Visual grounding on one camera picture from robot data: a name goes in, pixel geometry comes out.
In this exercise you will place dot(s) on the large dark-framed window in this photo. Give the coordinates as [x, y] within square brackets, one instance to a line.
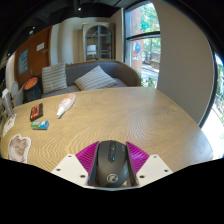
[142, 43]

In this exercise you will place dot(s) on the large striped square cushion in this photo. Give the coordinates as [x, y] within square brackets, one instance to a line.
[54, 78]

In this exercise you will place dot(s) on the black and red box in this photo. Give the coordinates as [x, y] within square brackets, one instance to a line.
[36, 112]

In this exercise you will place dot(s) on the black bag with orange top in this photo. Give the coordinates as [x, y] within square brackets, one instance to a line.
[32, 90]

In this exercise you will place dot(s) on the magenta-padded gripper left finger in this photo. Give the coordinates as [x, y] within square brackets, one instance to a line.
[68, 166]

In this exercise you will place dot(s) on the white printed sticker sheet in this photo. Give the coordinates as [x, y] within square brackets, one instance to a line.
[9, 125]

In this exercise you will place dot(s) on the blue wall poster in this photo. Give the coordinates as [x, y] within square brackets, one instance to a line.
[23, 62]

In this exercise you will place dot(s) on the flat striped cushion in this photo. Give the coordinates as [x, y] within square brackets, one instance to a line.
[95, 79]

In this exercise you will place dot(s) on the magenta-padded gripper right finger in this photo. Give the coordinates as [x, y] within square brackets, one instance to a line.
[154, 166]

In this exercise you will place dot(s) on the white and orange tube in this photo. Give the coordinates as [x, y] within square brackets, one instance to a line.
[66, 105]

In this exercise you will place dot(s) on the grey curved sofa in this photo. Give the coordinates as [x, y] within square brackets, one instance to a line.
[120, 71]

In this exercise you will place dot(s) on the green and white pack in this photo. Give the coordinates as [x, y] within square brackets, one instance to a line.
[40, 125]

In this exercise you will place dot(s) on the black computer mouse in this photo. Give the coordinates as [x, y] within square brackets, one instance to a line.
[112, 165]

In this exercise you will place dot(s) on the cat-shaped beige mouse pad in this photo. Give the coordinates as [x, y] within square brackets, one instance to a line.
[18, 148]

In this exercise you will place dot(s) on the arched glass-door cabinet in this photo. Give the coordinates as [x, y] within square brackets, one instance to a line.
[98, 41]

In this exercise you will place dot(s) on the small white wall sign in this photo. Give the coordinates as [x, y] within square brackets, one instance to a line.
[40, 46]

